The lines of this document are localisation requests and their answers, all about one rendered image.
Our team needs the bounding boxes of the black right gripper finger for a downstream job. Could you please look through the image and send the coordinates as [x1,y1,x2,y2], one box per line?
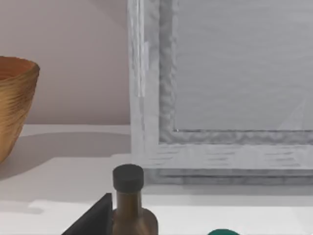
[61,192,113,235]

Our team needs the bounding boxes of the brown bottle with black cap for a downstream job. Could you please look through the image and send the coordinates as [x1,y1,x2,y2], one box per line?
[112,164,159,235]

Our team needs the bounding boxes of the green round object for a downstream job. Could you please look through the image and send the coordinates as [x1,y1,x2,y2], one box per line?
[207,229,239,235]

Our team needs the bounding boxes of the brown woven basket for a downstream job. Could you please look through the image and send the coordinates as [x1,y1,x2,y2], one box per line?
[0,56,41,164]

